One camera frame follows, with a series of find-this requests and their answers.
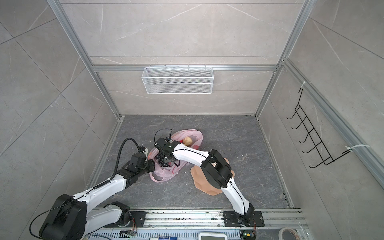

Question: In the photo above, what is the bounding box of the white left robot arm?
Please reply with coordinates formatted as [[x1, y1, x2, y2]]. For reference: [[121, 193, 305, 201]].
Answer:
[[39, 153, 155, 240]]

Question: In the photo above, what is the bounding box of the white device at bottom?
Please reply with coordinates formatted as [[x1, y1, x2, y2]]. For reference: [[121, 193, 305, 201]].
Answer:
[[198, 232, 228, 240]]

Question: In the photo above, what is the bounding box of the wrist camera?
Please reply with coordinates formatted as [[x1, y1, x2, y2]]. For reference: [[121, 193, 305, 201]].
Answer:
[[155, 138, 169, 151], [139, 146, 149, 155]]

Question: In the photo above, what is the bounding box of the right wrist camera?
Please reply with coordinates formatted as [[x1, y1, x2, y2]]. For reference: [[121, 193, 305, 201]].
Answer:
[[155, 138, 169, 151]]

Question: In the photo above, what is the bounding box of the black wire hook rack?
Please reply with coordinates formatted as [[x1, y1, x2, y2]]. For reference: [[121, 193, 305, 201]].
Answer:
[[286, 89, 352, 169]]

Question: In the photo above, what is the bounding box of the pink scalloped plate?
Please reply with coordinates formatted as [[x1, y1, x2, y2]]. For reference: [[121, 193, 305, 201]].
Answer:
[[191, 158, 237, 197]]

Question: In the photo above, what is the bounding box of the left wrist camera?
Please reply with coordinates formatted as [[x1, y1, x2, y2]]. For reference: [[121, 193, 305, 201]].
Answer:
[[139, 146, 149, 155]]

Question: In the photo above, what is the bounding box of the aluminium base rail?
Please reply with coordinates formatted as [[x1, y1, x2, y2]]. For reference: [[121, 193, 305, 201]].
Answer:
[[58, 209, 310, 232]]

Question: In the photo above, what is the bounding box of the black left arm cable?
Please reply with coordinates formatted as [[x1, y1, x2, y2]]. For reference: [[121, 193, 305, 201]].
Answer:
[[109, 137, 142, 181]]

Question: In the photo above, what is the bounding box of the white wire mesh basket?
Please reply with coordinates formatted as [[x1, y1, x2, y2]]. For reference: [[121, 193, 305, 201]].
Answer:
[[142, 67, 214, 95]]

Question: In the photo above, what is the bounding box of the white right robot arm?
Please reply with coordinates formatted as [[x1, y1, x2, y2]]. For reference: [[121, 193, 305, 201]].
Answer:
[[154, 138, 255, 227]]

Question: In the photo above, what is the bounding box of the pink plastic bag fruit print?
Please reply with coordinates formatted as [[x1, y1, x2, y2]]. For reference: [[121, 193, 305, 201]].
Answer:
[[148, 129, 206, 183]]

